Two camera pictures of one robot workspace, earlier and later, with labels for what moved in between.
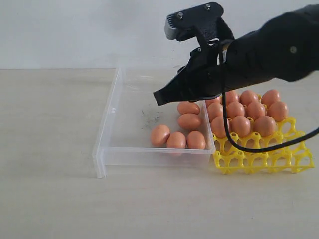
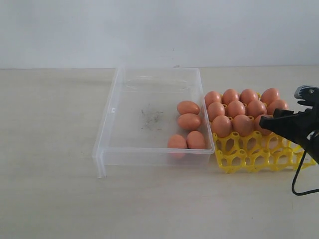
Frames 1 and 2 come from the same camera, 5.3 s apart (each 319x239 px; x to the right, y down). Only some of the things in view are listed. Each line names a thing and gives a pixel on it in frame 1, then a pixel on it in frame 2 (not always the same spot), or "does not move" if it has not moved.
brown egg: x=270 y=96 does not move
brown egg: x=189 y=121 does not move
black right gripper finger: x=191 y=83 → x=293 y=126
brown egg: x=265 y=125 does not move
